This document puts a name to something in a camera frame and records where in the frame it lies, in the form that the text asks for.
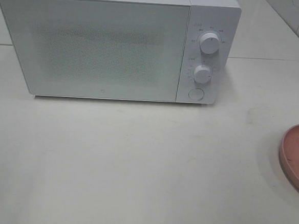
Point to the round white door button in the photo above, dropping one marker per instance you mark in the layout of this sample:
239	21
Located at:
196	94

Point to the pink round plate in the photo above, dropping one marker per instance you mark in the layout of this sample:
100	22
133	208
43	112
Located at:
289	155

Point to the white microwave door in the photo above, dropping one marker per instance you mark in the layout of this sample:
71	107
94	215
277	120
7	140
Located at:
93	49

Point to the white lower timer knob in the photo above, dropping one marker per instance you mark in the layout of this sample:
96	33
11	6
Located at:
202	74

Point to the white upper power knob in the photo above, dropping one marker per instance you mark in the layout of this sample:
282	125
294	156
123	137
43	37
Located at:
209	42

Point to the white microwave oven body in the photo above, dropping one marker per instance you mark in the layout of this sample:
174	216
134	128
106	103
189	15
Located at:
223	19

